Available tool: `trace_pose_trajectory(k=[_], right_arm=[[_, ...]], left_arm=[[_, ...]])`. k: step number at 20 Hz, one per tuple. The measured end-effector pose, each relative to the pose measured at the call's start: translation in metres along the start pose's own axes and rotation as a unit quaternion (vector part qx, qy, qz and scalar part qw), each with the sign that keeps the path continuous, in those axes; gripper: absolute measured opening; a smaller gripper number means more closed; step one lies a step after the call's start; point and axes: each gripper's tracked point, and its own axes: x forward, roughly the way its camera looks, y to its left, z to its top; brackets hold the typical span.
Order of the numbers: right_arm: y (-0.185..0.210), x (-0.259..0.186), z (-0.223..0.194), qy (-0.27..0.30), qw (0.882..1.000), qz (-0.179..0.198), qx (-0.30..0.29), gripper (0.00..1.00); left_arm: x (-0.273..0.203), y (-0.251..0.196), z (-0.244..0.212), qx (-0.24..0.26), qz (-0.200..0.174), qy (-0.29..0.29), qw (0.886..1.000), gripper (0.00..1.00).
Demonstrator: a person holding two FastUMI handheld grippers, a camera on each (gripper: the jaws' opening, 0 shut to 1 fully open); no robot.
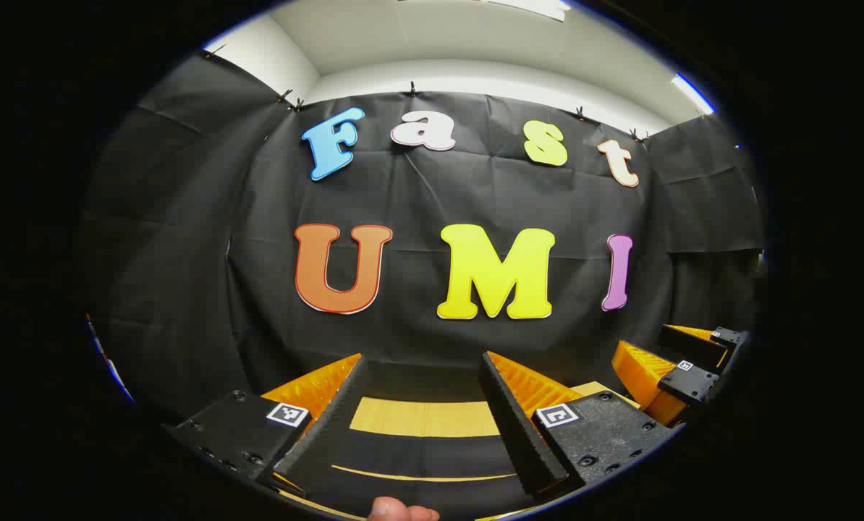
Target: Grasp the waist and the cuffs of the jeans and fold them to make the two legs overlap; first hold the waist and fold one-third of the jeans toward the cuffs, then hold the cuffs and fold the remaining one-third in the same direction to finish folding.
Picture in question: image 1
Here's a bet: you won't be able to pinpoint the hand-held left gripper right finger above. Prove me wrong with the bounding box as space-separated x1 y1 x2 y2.
478 351 683 500

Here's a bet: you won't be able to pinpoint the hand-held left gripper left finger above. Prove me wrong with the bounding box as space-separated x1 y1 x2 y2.
163 353 371 501

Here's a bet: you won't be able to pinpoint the dark grey jeans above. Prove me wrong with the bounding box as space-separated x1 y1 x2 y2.
287 434 541 519

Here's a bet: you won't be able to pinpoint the ceiling light panel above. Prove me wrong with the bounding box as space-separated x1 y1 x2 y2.
671 72 716 117
486 0 572 22

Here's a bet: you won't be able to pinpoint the row of black backdrop clips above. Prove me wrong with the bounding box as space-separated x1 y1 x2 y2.
200 43 653 145

